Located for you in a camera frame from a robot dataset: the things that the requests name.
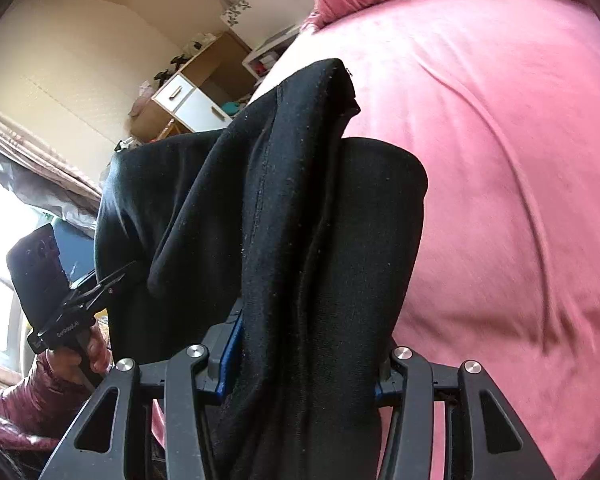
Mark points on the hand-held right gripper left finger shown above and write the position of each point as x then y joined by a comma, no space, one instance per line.
228,360

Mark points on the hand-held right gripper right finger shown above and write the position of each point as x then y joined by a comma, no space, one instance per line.
386,390

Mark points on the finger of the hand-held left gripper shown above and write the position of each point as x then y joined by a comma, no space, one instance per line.
105,285

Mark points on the black pants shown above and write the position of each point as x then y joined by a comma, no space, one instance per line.
280,210

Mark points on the person's left forearm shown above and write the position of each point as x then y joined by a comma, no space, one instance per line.
25,400

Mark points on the person's left hand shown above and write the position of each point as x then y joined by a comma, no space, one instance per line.
99,350

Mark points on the sunlit window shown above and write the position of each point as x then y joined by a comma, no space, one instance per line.
0,240

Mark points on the beige striped curtain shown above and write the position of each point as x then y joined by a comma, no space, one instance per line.
30,155

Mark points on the wooden cabinet with white drawers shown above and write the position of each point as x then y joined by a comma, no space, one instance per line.
180,92

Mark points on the teal cloth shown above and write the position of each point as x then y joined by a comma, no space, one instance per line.
232,106

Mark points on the pink bed sheet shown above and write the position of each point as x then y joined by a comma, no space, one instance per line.
480,160

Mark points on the white open shelf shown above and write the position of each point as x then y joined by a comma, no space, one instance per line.
270,42

